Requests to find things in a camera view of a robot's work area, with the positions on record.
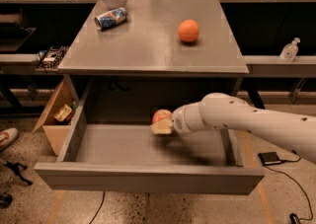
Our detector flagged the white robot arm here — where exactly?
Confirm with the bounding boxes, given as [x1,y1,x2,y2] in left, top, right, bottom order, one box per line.
[151,93,316,163]

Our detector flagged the wooden box on floor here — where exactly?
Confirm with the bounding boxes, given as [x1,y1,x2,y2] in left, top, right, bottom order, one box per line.
[32,80,73,156]

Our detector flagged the black floor cable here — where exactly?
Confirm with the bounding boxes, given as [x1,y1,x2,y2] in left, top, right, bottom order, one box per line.
[88,190,107,224]

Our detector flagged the black foot pedal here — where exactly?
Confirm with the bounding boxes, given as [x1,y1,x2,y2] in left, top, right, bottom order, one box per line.
[258,152,281,166]

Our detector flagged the grey cabinet with drawer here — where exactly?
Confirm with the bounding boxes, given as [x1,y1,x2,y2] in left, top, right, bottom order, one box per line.
[58,0,248,123]

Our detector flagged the clear sanitizer pump bottle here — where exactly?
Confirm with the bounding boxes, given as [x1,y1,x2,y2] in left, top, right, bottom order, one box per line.
[279,37,300,62]

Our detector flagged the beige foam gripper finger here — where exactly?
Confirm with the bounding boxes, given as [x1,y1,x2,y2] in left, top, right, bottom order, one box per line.
[151,119,173,134]

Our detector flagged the open grey top drawer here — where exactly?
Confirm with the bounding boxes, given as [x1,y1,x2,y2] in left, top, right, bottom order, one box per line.
[35,77,264,195]

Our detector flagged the patterned box on shelf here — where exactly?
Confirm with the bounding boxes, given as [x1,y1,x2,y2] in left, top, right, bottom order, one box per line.
[38,46,68,69]

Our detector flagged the snack packet in box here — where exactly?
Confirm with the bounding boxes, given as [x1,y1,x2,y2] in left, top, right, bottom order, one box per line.
[54,104,73,123]

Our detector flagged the orange fruit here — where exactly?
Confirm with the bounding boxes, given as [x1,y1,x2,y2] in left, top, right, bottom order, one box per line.
[178,20,199,42]

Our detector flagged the black pedal cable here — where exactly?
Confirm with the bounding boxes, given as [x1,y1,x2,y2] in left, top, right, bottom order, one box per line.
[263,157,314,222]

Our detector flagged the black clamp on floor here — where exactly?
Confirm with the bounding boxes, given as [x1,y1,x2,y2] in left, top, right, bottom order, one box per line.
[4,162,33,186]

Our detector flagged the crushed blue soda can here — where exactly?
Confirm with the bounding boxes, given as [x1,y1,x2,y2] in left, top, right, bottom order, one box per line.
[94,7,128,31]

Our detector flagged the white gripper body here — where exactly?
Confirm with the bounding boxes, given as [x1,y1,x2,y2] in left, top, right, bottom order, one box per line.
[172,103,205,134]

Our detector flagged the red apple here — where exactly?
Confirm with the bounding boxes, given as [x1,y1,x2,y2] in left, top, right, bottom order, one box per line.
[152,110,172,123]

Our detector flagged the white red shoe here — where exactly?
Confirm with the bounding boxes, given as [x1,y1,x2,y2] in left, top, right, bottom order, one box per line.
[0,127,20,151]

